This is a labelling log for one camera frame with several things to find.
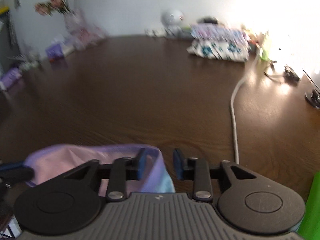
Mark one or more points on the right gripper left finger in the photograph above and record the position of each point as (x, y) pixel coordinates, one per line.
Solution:
(72, 200)

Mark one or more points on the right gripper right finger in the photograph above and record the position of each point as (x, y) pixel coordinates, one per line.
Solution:
(244, 199)

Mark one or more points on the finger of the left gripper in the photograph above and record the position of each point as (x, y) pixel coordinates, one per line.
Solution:
(12, 173)

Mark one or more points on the pink blue purple garment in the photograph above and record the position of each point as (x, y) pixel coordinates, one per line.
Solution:
(54, 160)

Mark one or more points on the green box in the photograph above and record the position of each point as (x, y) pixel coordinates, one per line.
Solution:
(309, 228)

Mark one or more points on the purple packet at edge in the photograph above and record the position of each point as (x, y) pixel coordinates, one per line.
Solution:
(10, 78)

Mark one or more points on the small black metal stand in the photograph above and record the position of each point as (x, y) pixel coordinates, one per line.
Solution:
(313, 97)

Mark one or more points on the purple tissue pack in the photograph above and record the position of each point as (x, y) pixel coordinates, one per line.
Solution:
(60, 49)

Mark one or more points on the white power strip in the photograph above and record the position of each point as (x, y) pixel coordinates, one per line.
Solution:
(157, 32)

